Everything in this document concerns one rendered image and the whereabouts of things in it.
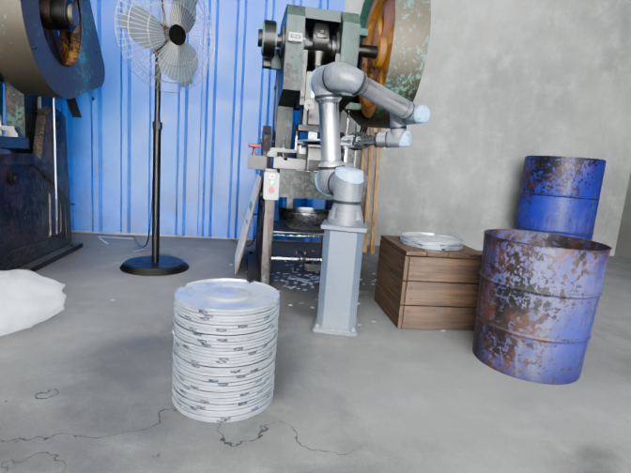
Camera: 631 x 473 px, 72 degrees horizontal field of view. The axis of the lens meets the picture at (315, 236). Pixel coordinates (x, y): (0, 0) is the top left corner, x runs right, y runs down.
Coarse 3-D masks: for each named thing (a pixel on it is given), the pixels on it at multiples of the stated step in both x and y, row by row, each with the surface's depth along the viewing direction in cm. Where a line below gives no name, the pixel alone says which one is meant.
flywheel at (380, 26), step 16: (384, 0) 244; (368, 16) 264; (384, 16) 245; (368, 32) 266; (384, 32) 243; (384, 48) 238; (368, 64) 272; (384, 64) 241; (384, 80) 247; (368, 112) 255
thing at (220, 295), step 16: (192, 288) 126; (208, 288) 127; (224, 288) 126; (240, 288) 127; (256, 288) 130; (272, 288) 131; (192, 304) 112; (208, 304) 113; (224, 304) 114; (240, 304) 115; (256, 304) 116; (272, 304) 117
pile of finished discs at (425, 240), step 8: (408, 232) 217; (416, 232) 219; (400, 240) 206; (408, 240) 198; (416, 240) 195; (424, 240) 198; (432, 240) 200; (440, 240) 200; (448, 240) 204; (456, 240) 206; (424, 248) 193; (432, 248) 192; (440, 248) 192; (448, 248) 193; (456, 248) 195
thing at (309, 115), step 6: (306, 72) 233; (306, 78) 234; (306, 84) 234; (306, 90) 235; (306, 96) 235; (312, 96) 236; (306, 102) 235; (312, 102) 235; (300, 108) 245; (306, 108) 235; (312, 108) 236; (300, 114) 244; (306, 114) 237; (312, 114) 233; (318, 114) 235; (300, 120) 243; (306, 120) 238; (312, 120) 235; (318, 120) 236; (318, 126) 239
